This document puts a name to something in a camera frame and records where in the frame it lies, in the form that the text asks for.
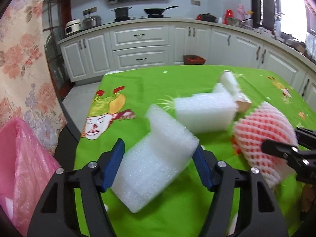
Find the chrome faucet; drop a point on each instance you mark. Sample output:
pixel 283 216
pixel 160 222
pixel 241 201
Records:
pixel 277 25

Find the steel bowl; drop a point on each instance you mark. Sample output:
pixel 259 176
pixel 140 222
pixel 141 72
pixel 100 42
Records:
pixel 234 22

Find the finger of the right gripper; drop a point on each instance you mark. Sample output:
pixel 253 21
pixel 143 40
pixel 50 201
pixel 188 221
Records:
pixel 306 138
pixel 280 150

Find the large white foam block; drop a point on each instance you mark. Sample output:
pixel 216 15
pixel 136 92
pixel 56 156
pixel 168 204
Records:
pixel 202 113

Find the white rice cooker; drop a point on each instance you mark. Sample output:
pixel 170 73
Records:
pixel 73 27

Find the pink lined trash bin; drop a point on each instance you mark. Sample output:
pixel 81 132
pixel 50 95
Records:
pixel 26 168

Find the white lower cabinets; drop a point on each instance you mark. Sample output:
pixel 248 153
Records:
pixel 156 42

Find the floral curtain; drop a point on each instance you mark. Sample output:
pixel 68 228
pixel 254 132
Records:
pixel 27 91

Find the dark casserole pot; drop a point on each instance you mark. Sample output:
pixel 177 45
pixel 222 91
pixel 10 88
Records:
pixel 207 18

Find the white paper cup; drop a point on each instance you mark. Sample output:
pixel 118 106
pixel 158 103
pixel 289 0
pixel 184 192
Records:
pixel 243 102

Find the glass door wooden frame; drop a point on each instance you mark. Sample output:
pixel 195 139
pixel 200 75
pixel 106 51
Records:
pixel 55 15

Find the stepped white foam piece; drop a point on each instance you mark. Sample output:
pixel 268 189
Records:
pixel 152 164

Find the black frying pan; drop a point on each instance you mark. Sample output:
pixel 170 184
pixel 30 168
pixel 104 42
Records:
pixel 157 12

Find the person's right hand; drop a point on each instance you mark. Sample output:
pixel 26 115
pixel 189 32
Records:
pixel 308 197

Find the white foam strip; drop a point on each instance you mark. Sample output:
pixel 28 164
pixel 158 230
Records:
pixel 227 83

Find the red floor bin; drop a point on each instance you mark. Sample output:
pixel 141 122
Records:
pixel 193 60

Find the pink foam fruit net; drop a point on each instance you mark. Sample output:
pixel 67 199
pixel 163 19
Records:
pixel 265 123

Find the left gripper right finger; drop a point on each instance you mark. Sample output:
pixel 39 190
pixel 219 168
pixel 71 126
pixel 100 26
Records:
pixel 258 213

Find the steel pressure cooker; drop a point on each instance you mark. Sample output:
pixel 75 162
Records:
pixel 91 22

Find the black stock pot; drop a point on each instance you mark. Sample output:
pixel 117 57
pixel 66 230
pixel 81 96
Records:
pixel 121 14

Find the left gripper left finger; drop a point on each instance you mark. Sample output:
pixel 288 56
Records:
pixel 56 213

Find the pink thermos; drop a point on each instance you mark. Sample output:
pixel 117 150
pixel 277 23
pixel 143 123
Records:
pixel 241 13

